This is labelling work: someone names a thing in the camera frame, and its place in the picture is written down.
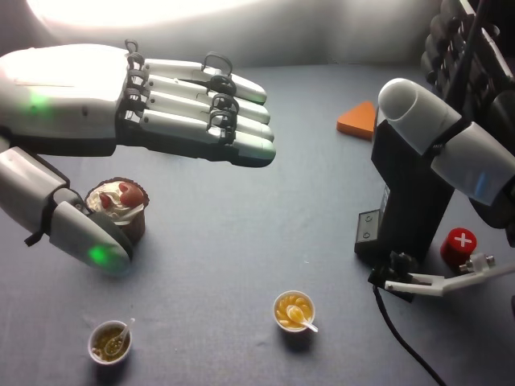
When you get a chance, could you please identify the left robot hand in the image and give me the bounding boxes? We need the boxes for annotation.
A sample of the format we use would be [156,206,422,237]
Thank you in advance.
[0,39,278,277]

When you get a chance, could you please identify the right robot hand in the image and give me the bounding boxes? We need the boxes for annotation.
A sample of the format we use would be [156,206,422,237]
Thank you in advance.
[377,0,515,232]

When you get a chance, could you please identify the black phone handset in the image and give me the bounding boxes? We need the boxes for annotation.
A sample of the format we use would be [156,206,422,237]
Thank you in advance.
[353,0,488,266]

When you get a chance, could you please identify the red cylinder block white cross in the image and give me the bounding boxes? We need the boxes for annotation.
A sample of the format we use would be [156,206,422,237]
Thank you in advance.
[439,228,479,269]

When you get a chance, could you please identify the orange triangle block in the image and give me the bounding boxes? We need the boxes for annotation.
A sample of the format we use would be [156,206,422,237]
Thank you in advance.
[336,101,377,142]

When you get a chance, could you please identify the toy cupcake with cream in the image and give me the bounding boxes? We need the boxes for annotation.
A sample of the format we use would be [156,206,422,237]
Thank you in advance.
[84,176,150,244]

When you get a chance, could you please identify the white backdrop sheet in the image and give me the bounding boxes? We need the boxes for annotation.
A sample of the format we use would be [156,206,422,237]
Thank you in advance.
[0,0,515,76]

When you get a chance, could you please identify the white cup yellow food spoon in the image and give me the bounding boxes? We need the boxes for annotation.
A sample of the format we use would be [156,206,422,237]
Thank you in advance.
[274,290,319,334]

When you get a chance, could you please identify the white cup green soup spoon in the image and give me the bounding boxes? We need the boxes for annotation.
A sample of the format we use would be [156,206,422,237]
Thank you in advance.
[87,317,137,365]

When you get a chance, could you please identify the black camera cable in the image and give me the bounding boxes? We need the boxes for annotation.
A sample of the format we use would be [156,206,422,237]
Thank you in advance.
[372,283,446,386]

